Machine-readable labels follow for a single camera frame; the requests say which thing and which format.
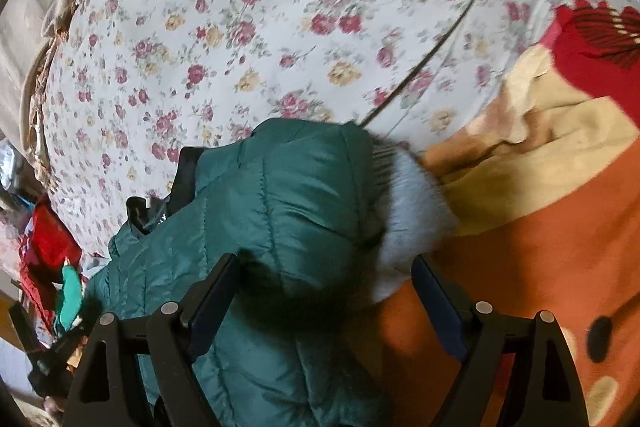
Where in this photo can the green quilted puffer jacket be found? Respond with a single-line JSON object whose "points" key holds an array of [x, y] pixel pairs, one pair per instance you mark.
{"points": [[291, 202]]}

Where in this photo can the red garment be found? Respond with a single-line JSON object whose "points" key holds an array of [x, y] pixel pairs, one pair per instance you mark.
{"points": [[46, 246]]}

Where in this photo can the light blue fleece garment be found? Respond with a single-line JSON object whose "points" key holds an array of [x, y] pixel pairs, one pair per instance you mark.
{"points": [[409, 216]]}

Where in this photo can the beige satin quilt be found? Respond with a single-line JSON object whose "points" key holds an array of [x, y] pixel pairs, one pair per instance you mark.
{"points": [[35, 26]]}

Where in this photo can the bright green garment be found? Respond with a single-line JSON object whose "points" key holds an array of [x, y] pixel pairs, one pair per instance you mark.
{"points": [[68, 301]]}

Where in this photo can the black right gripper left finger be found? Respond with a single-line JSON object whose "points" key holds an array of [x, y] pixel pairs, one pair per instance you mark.
{"points": [[139, 372]]}

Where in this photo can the floral white bed quilt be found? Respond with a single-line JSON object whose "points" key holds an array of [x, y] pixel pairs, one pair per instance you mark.
{"points": [[414, 70]]}

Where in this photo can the orange red patterned blanket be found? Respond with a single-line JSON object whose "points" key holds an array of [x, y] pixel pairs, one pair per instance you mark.
{"points": [[545, 189]]}

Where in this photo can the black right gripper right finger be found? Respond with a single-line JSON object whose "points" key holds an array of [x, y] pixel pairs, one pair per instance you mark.
{"points": [[527, 357]]}

